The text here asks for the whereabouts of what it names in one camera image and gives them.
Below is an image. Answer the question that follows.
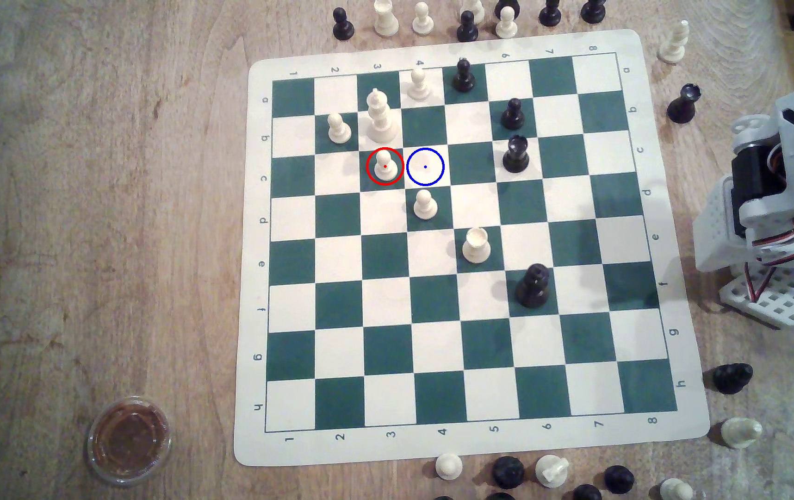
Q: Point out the black knight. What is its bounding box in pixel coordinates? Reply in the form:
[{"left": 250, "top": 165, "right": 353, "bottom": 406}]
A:
[{"left": 712, "top": 363, "right": 754, "bottom": 395}]

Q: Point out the black queen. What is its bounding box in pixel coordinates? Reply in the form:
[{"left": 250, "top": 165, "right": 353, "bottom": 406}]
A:
[{"left": 515, "top": 263, "right": 551, "bottom": 309}]

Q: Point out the white king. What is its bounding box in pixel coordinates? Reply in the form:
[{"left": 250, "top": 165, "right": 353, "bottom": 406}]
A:
[{"left": 367, "top": 88, "right": 398, "bottom": 144}]

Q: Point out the black rook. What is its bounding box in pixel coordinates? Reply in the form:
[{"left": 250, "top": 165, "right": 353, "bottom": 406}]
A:
[{"left": 502, "top": 135, "right": 530, "bottom": 174}]

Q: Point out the white grid robot base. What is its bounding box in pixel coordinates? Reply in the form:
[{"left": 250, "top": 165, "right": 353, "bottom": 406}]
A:
[{"left": 720, "top": 265, "right": 794, "bottom": 329}]

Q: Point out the green and white chess mat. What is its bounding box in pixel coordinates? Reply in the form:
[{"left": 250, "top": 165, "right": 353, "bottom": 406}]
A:
[{"left": 234, "top": 29, "right": 711, "bottom": 468}]

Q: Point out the white rook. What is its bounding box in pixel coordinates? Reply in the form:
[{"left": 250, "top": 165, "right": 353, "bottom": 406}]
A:
[
  {"left": 462, "top": 227, "right": 492, "bottom": 264},
  {"left": 373, "top": 0, "right": 400, "bottom": 38}
]

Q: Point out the white bishop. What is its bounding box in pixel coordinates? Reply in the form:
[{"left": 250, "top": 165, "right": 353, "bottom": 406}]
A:
[{"left": 658, "top": 19, "right": 691, "bottom": 65}]

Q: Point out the white knight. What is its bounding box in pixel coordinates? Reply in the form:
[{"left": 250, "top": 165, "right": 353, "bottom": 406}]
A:
[{"left": 535, "top": 455, "right": 570, "bottom": 488}]

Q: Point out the clear cup with brown contents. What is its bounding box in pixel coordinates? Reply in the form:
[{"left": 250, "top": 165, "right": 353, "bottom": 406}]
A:
[{"left": 86, "top": 396, "right": 174, "bottom": 486}]

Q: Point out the black bishop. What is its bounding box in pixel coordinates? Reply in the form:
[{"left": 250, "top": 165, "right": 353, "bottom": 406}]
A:
[{"left": 667, "top": 83, "right": 702, "bottom": 125}]

